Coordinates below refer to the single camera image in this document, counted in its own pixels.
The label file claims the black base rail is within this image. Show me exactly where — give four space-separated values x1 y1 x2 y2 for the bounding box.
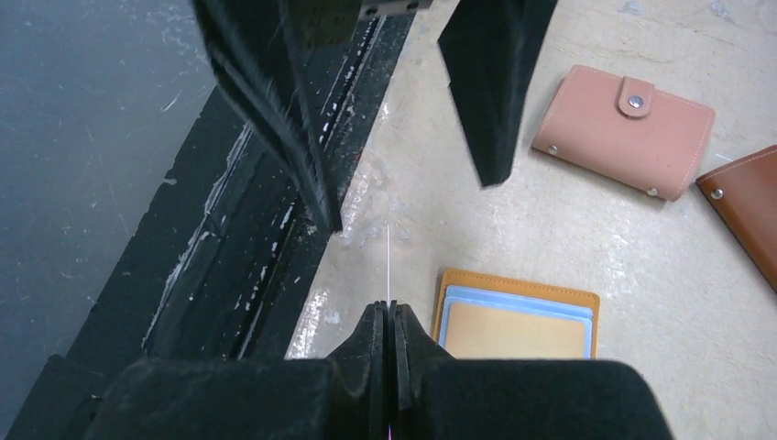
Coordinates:
0 0 420 440

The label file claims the orange card holder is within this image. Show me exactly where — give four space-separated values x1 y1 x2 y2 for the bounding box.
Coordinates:
432 269 601 359

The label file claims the brown leather card holder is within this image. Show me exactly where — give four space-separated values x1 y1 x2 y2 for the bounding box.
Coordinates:
695 145 776 289

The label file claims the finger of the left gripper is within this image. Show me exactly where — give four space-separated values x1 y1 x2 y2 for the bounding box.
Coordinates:
438 0 557 187
192 1 343 234

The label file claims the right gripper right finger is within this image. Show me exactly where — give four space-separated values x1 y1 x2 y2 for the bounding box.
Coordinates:
389 302 673 439

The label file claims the pink card holder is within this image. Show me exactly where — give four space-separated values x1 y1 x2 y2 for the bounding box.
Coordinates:
531 65 716 202

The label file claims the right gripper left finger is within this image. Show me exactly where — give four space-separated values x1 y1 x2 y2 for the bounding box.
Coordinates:
83 302 388 439

